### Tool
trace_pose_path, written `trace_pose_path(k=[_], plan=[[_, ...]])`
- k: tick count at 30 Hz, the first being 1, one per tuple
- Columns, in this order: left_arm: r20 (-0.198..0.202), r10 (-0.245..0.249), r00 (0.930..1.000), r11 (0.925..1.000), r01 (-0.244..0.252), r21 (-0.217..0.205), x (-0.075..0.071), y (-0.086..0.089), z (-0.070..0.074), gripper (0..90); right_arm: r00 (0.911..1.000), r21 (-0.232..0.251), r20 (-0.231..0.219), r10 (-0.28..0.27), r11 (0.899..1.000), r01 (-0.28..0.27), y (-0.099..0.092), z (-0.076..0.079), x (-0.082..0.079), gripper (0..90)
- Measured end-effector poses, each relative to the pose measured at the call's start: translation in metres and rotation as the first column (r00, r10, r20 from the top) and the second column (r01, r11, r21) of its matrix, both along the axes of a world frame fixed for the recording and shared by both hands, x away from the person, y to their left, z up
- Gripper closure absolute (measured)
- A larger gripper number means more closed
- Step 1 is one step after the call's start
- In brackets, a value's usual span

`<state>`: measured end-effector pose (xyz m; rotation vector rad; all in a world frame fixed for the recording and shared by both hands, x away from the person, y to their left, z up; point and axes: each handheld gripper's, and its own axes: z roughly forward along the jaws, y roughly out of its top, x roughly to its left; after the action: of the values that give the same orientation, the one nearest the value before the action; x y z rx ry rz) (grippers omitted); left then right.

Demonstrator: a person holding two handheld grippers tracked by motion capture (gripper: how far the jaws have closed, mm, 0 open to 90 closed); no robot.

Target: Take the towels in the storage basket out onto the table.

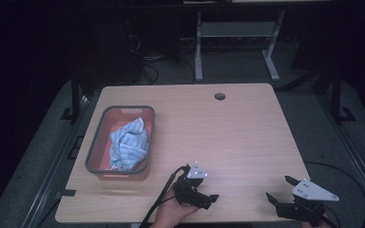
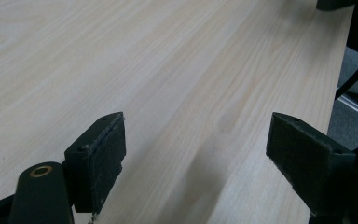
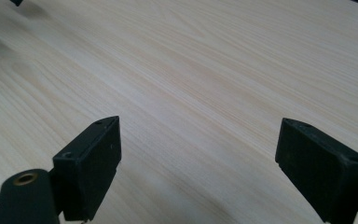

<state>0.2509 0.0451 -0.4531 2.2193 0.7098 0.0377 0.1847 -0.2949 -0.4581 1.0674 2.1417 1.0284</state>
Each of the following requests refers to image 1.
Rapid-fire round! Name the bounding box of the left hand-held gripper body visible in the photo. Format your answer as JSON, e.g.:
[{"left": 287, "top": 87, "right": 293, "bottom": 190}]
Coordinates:
[{"left": 172, "top": 161, "right": 209, "bottom": 205}]

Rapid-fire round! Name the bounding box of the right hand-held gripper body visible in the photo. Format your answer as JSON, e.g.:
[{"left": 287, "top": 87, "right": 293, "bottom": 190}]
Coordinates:
[{"left": 277, "top": 178, "right": 340, "bottom": 227}]

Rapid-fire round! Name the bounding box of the person's right hand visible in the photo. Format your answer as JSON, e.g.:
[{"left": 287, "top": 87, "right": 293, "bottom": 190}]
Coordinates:
[{"left": 299, "top": 214, "right": 331, "bottom": 228}]

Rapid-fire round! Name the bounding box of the person's left hand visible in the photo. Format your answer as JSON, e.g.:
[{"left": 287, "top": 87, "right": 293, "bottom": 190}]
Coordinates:
[{"left": 149, "top": 187, "right": 201, "bottom": 228}]

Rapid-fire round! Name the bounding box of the blue striped cloth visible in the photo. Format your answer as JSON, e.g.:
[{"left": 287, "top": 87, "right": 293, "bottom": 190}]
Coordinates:
[{"left": 108, "top": 117, "right": 150, "bottom": 172}]

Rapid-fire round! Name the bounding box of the pink basket with grey rim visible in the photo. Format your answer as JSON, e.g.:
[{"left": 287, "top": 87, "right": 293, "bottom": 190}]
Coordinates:
[{"left": 85, "top": 104, "right": 156, "bottom": 182}]

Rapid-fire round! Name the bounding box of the white metal stand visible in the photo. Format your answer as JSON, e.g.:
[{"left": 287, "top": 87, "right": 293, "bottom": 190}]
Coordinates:
[{"left": 193, "top": 9, "right": 287, "bottom": 83}]

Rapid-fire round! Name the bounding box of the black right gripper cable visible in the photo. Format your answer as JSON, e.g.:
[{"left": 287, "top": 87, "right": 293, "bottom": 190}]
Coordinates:
[{"left": 303, "top": 161, "right": 365, "bottom": 228}]

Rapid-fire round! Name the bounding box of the black frame post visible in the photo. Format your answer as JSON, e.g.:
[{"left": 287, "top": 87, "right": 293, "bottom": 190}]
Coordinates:
[
  {"left": 329, "top": 65, "right": 357, "bottom": 124},
  {"left": 60, "top": 69, "right": 86, "bottom": 122}
]

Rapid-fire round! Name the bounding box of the tangle of floor cables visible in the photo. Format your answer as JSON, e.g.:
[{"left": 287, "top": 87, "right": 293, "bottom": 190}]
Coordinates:
[{"left": 126, "top": 31, "right": 198, "bottom": 86}]

